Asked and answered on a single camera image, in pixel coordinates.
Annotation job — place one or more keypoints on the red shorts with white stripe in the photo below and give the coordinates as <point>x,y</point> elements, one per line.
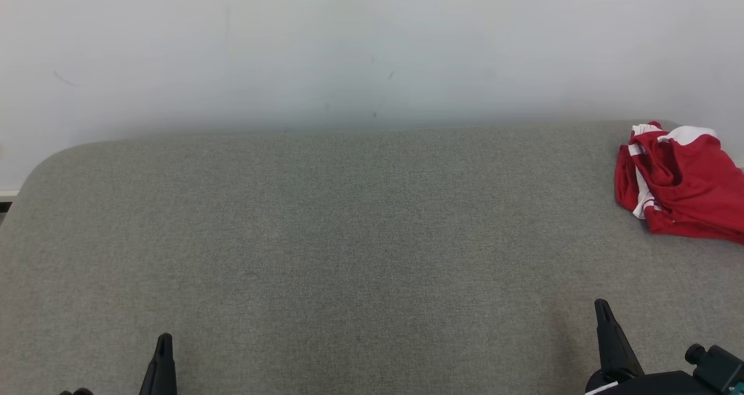
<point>697,180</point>

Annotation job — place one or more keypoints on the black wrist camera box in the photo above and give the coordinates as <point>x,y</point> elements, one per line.
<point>75,391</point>
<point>718,369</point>

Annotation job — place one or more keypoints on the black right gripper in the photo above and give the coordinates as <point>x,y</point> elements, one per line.
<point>645,384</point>

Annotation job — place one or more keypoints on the grey fabric sofa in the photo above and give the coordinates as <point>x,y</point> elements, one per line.
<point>349,255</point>

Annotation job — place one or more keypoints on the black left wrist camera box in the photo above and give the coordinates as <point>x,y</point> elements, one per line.
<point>75,391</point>

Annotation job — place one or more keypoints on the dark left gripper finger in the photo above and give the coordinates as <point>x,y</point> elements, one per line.
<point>161,372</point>

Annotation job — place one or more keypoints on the white wall baseboard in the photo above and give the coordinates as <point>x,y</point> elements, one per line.
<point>9,193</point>

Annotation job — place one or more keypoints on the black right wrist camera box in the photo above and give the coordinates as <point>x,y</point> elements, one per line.
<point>718,369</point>

